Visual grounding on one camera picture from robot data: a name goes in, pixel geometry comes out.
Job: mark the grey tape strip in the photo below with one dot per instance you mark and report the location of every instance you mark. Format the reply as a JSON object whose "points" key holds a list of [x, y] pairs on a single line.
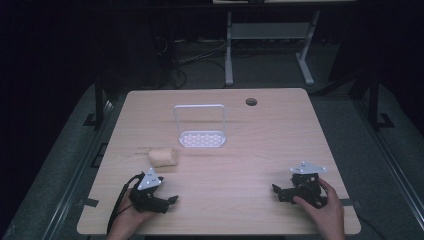
{"points": [[89, 202], [349, 202]]}

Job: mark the person's right hand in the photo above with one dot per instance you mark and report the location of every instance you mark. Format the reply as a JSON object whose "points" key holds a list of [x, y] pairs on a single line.
{"points": [[328, 213]]}

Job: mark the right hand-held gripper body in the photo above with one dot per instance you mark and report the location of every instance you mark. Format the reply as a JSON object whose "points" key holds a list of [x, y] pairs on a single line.
{"points": [[308, 186]]}

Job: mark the beige bread roll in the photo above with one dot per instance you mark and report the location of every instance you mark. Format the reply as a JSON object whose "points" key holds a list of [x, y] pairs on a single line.
{"points": [[163, 157]]}

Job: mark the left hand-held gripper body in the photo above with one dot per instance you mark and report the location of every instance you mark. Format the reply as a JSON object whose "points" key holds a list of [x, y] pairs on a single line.
{"points": [[148, 195]]}

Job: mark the grey metal desk frame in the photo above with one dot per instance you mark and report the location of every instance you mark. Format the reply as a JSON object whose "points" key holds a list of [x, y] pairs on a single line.
{"points": [[266, 31]]}

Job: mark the black metal stand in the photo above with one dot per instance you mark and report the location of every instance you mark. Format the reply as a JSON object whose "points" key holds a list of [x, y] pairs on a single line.
{"points": [[375, 100], [99, 100]]}

